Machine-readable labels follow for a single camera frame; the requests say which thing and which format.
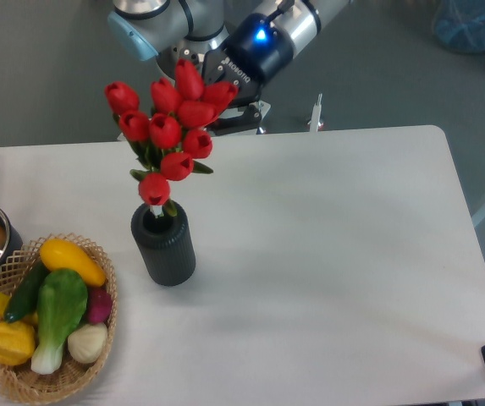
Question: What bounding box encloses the purple radish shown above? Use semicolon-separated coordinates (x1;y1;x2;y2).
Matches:
85;288;113;324

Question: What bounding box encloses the green cucumber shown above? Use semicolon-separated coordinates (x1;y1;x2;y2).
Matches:
3;261;50;323

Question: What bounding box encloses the dark grey ribbed vase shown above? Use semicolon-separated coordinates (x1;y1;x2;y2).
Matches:
130;203;196;287

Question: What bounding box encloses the blue plastic bag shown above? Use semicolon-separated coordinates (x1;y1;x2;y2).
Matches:
432;1;485;54

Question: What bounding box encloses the white garlic bulb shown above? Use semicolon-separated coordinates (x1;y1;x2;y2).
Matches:
68;323;107;364

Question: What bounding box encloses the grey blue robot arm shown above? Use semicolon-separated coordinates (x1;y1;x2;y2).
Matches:
107;1;348;135

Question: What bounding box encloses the yellow bell pepper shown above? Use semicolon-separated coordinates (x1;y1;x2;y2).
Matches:
0;321;36;366

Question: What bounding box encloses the red tulip bouquet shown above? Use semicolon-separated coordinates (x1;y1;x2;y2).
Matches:
104;59;239;217

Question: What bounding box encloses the yellow squash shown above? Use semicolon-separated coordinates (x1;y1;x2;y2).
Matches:
39;239;107;288

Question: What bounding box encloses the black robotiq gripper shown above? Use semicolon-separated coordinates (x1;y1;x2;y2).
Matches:
202;14;294;135

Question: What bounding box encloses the green bok choy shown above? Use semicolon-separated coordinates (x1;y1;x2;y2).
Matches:
30;268;88;375

